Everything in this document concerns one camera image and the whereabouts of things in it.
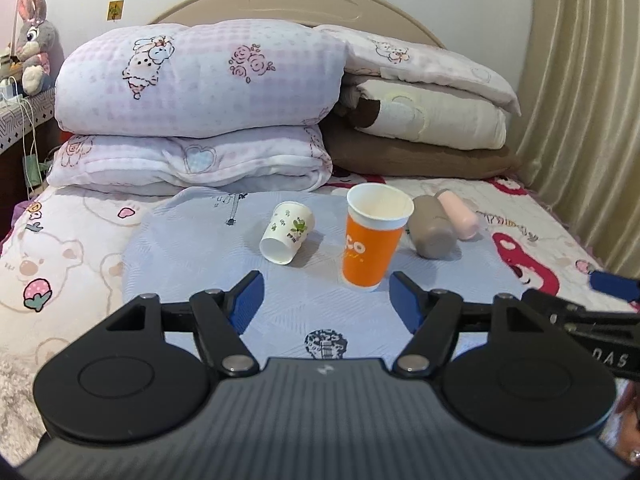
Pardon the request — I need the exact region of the white charging cable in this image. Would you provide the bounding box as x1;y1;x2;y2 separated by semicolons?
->
4;76;42;196

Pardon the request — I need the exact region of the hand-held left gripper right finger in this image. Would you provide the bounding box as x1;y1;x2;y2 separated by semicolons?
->
389;271;549;378

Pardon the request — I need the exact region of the pink bear print folded quilt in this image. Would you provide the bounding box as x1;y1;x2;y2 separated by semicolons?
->
314;24;522;117

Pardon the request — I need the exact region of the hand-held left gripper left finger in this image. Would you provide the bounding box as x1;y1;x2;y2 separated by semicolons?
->
106;270;265;378

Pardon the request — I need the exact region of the white charger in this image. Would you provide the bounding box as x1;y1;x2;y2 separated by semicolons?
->
0;76;24;109

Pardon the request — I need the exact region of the nightstand with patterned cloth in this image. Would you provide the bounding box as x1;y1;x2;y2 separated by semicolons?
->
0;86;57;233

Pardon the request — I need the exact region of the brown cup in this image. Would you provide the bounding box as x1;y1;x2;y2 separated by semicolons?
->
409;194;457;260

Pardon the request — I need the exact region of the white frog print paper cup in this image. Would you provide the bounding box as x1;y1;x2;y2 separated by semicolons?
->
259;201;316;266

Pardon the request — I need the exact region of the brown pillow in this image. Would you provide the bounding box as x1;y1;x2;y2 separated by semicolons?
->
320;122;522;181

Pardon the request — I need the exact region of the orange paper cup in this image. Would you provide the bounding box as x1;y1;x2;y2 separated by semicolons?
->
341;183;416;292

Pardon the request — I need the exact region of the grey rabbit plush toy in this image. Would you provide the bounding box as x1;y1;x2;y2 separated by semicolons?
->
14;0;62;96

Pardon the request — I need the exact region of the pink cup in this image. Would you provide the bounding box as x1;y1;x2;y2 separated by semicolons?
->
436;189;482;241

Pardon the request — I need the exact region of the cartoon bear print bed sheet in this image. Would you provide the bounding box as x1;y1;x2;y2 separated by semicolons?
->
0;172;632;386

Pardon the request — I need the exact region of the pink heart print folded quilt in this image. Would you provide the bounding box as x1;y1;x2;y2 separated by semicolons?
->
46;124;334;196

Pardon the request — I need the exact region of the beige headboard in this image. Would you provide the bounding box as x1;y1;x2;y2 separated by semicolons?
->
149;0;447;50

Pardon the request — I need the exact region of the light blue mat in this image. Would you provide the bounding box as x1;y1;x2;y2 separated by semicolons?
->
121;186;530;361

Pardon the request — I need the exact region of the cream folded blanket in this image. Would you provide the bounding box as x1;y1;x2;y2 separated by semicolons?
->
339;79;509;151

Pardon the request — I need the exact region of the large pink checked quilt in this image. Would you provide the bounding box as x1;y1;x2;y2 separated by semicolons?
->
54;22;349;139

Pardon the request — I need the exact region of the beige curtain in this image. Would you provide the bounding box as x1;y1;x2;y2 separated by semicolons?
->
515;0;640;281

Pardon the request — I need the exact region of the person's right hand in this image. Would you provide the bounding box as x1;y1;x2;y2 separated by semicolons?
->
614;382;640;467

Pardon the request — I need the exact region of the grey fluffy rug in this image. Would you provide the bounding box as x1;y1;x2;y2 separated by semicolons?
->
0;357;48;466

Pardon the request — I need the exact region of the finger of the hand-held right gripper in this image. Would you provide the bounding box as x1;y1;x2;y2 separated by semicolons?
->
588;270;640;309
521;287;640;335

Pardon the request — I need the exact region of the green pouch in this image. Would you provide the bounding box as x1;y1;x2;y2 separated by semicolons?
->
23;156;46;192

